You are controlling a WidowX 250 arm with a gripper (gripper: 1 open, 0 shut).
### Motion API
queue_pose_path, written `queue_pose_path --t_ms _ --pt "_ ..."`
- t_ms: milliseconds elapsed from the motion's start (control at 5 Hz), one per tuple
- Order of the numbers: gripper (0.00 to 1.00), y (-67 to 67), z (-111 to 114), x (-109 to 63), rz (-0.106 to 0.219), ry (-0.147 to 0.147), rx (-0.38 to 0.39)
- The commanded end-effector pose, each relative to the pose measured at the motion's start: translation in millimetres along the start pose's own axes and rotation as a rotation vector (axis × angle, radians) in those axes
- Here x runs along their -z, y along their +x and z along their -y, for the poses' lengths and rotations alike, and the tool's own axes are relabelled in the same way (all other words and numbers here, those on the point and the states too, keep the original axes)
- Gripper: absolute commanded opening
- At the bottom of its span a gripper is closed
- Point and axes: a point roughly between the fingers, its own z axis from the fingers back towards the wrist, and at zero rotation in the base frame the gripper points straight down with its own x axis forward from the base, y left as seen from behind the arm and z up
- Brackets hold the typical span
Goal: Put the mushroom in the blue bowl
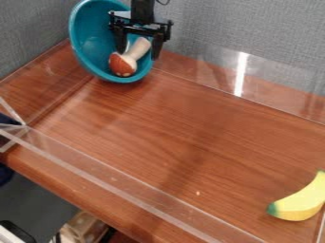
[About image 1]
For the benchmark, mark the dark blue object left edge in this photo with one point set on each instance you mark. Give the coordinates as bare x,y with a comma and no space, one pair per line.
6,171

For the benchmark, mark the black white object bottom corner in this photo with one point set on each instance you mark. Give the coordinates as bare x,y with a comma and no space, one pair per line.
13,234

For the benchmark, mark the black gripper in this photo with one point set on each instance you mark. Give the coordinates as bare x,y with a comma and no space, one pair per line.
140,19

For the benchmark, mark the blue plastic bowl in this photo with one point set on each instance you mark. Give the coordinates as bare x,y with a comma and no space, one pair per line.
93,41

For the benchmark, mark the wooden box under table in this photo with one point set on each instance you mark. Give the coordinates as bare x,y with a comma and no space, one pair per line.
82,229

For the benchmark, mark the clear acrylic front barrier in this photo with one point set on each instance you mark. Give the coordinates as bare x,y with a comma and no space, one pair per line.
168,207

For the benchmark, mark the clear acrylic back barrier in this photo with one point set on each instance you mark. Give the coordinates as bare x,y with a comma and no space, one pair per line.
286,87

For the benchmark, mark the clear acrylic barrier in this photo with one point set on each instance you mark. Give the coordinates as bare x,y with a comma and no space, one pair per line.
286,87
168,207

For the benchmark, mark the yellow toy banana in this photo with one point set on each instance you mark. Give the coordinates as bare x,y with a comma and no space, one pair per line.
302,205

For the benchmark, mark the red toy mushroom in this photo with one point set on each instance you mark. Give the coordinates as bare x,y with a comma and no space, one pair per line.
124,64

